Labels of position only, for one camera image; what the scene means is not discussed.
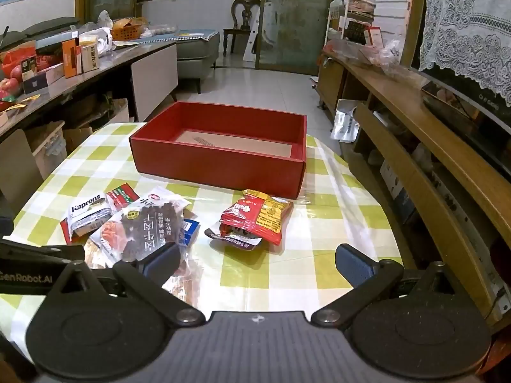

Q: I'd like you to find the glass sliding door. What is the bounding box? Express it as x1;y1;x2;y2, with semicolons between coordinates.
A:
255;0;340;74

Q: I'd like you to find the white wafer packet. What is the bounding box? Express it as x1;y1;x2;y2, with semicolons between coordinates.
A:
60;192;116;237

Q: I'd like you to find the dark purple snack packet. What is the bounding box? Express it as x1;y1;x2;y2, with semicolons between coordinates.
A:
204;225;263;252

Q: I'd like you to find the red apple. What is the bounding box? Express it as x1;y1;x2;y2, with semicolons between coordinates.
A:
0;76;20;97

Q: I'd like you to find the green checked tablecloth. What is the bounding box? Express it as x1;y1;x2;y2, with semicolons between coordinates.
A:
0;122;404;352

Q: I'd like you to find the beige storage box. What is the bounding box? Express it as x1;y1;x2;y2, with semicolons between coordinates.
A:
26;122;66;180

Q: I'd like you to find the black television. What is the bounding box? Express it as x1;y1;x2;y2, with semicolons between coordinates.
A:
411;48;511;176

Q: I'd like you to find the yellow sachet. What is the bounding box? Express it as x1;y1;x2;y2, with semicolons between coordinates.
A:
8;94;42;110

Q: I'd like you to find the red yellow snack packet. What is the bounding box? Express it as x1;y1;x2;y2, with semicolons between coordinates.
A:
220;189;294;246

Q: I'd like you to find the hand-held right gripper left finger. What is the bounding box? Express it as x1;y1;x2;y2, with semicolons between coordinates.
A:
47;242;205;327

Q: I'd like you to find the orange basket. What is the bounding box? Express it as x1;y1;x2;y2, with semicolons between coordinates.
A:
111;18;148;41

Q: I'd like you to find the white lace cloth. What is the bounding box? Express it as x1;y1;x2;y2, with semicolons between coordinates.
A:
419;0;511;107

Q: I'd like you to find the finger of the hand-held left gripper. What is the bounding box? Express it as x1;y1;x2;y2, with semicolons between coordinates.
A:
0;239;86;264

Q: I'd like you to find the brown cardboard box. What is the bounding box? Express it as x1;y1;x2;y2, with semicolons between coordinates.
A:
64;125;94;152

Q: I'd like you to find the white wire rack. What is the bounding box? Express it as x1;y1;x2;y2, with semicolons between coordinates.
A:
325;0;378;49

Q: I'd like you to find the blue patterned sofa mat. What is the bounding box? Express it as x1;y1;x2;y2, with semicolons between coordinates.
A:
138;29;219;44

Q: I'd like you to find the red plastic bag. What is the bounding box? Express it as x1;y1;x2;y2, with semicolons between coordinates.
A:
0;46;36;76

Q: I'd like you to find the red cardboard box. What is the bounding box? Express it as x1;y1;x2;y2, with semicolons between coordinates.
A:
128;101;308;200

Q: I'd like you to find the grey sofa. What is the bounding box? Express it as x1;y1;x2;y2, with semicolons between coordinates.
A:
0;17;221;95

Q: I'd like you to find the white foam board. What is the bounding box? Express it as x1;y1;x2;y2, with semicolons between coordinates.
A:
243;2;280;62

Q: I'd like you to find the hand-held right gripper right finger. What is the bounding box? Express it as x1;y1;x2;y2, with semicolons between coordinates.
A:
310;243;466;327

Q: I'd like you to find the clear plastic bag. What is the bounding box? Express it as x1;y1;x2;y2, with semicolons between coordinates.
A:
331;34;404;76

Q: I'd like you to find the white plastic bag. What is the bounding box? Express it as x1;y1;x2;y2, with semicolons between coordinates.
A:
80;10;116;54

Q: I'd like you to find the orange carton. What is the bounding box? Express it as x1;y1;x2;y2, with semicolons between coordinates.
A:
62;39;82;78

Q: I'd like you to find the silver foil bag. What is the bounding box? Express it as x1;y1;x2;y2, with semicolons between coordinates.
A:
331;100;360;142

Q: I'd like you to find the black white flat box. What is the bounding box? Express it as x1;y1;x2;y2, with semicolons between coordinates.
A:
22;58;65;94

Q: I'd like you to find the white printed carton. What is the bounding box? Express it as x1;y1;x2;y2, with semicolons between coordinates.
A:
82;44;100;73

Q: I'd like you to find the dark wooden chair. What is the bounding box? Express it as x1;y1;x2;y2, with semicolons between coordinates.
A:
223;0;262;56

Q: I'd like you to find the blue snack packet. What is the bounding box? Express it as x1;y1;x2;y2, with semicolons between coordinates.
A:
178;219;200;246

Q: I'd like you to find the black white snack packet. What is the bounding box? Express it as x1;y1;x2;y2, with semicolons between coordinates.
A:
88;185;192;265

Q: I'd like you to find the red green-edged snack packet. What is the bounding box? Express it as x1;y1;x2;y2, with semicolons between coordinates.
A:
60;182;140;245

